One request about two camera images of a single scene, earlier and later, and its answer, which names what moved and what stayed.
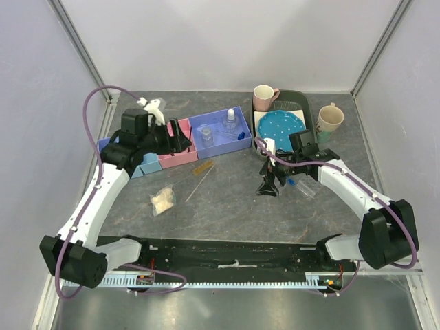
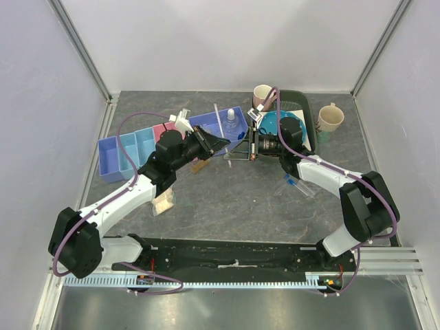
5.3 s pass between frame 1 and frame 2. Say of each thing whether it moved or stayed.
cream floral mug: stayed
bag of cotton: stayed
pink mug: stayed
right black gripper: moved
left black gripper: moved
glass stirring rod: moved
